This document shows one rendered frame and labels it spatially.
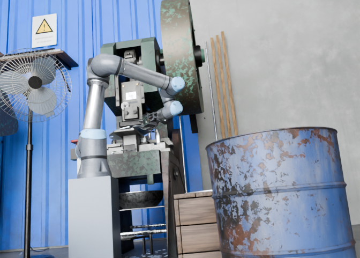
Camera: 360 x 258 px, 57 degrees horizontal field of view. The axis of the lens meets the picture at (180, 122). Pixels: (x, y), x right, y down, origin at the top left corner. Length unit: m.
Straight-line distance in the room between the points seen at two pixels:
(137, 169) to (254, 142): 1.21
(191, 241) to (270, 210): 0.60
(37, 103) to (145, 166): 1.14
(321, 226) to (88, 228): 0.91
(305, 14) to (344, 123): 1.24
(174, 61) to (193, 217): 0.98
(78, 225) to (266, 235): 0.82
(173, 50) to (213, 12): 1.95
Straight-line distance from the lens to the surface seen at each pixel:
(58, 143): 3.82
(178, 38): 2.06
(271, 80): 3.62
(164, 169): 1.95
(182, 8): 2.19
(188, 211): 1.46
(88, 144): 1.54
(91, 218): 1.47
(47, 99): 2.80
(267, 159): 0.93
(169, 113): 1.88
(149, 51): 2.37
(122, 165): 2.08
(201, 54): 2.37
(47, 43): 4.24
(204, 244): 1.46
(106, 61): 1.71
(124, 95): 2.35
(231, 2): 4.01
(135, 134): 2.15
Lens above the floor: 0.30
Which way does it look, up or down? 14 degrees up
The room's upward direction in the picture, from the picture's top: 5 degrees counter-clockwise
